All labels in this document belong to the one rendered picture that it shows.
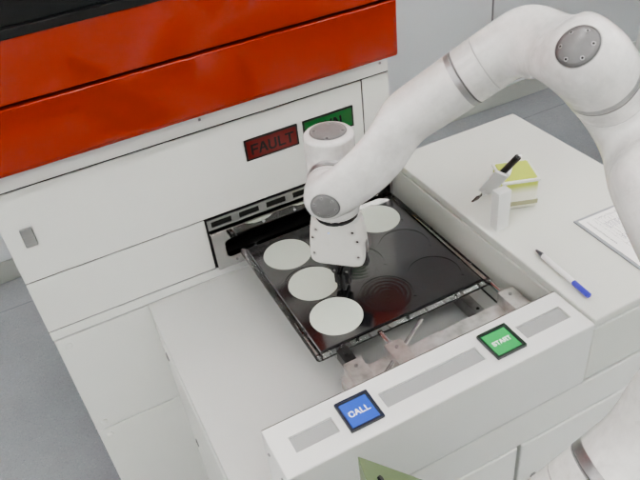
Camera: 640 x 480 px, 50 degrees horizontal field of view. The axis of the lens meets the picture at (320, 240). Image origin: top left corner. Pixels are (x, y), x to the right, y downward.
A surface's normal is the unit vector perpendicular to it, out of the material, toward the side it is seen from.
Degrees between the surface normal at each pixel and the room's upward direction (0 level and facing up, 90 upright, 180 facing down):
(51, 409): 0
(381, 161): 68
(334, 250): 88
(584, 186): 0
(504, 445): 90
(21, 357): 0
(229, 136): 90
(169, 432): 90
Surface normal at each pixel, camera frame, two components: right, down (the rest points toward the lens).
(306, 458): -0.10, -0.79
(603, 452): -0.77, -0.49
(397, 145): 0.47, 0.09
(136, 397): 0.45, 0.51
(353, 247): -0.19, 0.60
